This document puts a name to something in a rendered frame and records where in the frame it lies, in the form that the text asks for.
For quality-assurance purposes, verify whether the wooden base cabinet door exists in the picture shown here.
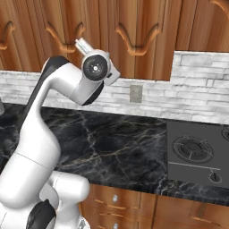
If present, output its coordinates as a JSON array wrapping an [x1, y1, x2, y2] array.
[[154, 194, 229, 229]]

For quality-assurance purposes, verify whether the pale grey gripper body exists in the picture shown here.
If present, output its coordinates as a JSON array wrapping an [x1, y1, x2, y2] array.
[[74, 38, 94, 57]]

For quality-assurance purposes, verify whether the wooden drawer front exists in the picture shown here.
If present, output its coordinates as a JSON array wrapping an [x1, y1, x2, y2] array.
[[80, 210, 141, 229], [81, 183, 141, 215]]

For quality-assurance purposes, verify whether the black hob knob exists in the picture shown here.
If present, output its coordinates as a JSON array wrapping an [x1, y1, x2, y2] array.
[[208, 168, 224, 183]]

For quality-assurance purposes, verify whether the grey wall outlet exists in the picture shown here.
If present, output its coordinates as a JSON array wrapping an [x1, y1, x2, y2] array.
[[129, 84, 144, 104]]

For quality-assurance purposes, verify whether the dark grey gas hob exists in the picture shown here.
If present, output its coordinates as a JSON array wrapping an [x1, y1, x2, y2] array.
[[165, 120, 229, 190]]

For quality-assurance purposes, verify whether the wooden cabinet door with arch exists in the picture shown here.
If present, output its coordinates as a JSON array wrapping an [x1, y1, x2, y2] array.
[[99, 0, 173, 82], [0, 0, 40, 73], [39, 0, 100, 70]]

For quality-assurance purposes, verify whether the short wooden cabinet door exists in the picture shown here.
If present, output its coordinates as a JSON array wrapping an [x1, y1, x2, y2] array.
[[175, 0, 229, 54]]

